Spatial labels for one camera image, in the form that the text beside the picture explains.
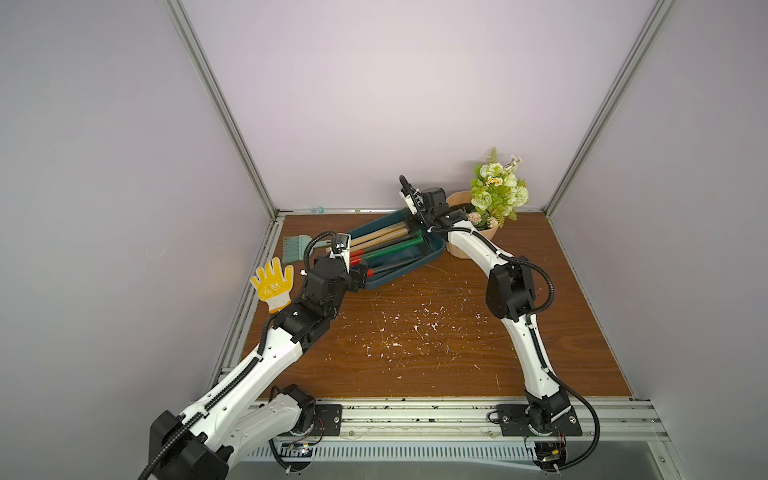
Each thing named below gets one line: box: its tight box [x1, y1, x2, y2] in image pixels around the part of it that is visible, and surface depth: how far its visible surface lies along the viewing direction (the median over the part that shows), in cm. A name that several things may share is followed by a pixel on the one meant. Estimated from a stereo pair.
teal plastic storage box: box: [347, 210, 446, 290], surface depth 102 cm
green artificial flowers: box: [468, 147, 529, 230], surface depth 89 cm
